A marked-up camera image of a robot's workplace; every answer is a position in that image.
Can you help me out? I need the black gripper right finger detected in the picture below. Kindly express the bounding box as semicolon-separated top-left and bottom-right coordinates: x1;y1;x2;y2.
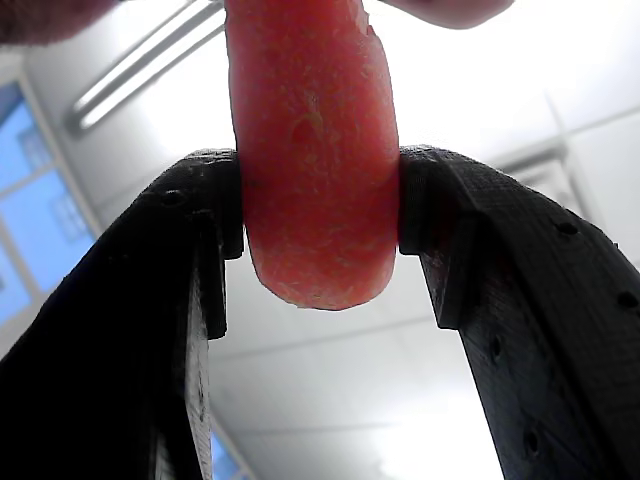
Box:
397;144;640;480

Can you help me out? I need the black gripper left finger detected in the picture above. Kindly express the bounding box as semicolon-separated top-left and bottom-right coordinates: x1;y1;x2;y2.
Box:
0;147;246;480

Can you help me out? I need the small orange object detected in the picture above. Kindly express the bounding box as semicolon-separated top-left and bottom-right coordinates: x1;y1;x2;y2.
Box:
223;0;402;312

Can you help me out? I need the blue-lit window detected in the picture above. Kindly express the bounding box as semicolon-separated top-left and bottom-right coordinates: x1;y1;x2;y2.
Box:
0;79;104;334

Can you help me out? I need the fluorescent ceiling lamp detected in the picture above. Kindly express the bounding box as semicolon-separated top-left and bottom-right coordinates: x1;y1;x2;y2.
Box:
64;0;227;135

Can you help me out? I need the man in beige hoodie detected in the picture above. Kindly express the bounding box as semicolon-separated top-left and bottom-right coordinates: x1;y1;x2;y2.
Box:
0;0;516;47

